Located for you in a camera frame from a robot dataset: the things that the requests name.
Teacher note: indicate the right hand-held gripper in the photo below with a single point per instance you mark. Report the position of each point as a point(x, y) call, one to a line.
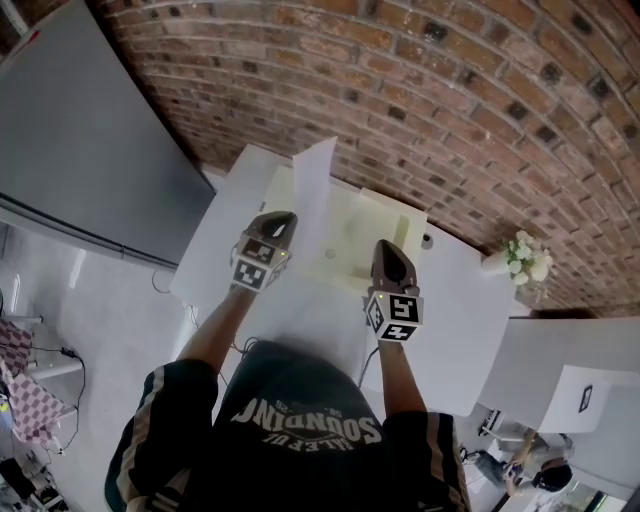
point(400, 310)

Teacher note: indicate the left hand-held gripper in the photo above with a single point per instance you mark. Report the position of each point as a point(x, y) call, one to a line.
point(250, 272)

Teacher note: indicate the white A4 paper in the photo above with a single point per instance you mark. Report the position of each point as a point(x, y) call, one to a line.
point(312, 175)

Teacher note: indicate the person's left forearm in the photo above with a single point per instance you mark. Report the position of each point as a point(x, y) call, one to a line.
point(215, 330)

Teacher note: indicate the person's right forearm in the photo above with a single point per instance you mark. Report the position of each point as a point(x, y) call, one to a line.
point(400, 375)

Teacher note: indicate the black desk grommet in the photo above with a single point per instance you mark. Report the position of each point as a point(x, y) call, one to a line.
point(427, 241)

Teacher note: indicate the white desk with drawers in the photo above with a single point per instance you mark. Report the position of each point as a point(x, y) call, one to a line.
point(450, 325)

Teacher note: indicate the white vase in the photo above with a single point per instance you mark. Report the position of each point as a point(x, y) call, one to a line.
point(495, 264)

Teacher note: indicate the white flower bouquet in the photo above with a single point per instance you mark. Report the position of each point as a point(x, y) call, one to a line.
point(527, 257)

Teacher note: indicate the white cabinet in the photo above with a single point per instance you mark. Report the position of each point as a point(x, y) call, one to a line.
point(565, 360)

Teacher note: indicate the person's dark green shirt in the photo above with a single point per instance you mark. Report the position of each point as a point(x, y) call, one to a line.
point(300, 450)

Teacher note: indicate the grey refrigerator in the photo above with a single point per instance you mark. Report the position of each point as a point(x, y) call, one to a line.
point(90, 140)

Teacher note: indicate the black power adapter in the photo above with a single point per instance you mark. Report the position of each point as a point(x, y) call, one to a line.
point(68, 352)

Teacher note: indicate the pink checkered tablecloth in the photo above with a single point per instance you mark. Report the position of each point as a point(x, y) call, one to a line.
point(35, 400)

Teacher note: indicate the red box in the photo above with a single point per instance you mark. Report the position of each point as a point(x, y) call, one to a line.
point(33, 36)

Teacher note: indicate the black equipment clutter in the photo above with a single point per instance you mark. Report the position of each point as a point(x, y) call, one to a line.
point(22, 482)

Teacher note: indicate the small black picture frame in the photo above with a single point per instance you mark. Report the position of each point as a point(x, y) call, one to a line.
point(586, 398)

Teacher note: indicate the window with dark frame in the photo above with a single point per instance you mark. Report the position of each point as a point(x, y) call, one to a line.
point(575, 497)

